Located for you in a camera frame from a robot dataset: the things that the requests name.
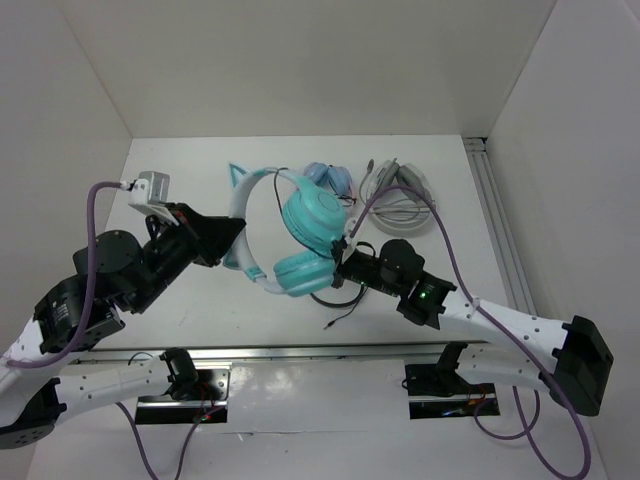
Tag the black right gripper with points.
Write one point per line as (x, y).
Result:
(339, 272)

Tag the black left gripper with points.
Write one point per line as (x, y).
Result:
(219, 232)

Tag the teal cat-ear headphones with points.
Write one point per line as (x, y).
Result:
(313, 217)

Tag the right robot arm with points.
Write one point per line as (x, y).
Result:
(569, 360)

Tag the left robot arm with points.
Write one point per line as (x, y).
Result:
(116, 275)

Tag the small black headphones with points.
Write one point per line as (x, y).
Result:
(341, 298)

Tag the pink blue cat-ear headphones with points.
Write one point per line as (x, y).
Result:
(337, 178)

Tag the grey white headset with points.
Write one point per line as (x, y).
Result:
(398, 213)

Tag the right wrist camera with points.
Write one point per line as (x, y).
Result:
(347, 240)

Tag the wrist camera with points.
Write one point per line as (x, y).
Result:
(347, 240)
(148, 195)

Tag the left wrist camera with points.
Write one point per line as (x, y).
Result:
(148, 195)

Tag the aluminium rail right side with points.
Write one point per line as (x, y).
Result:
(502, 239)

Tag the aluminium rail front edge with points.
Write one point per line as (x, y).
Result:
(245, 354)

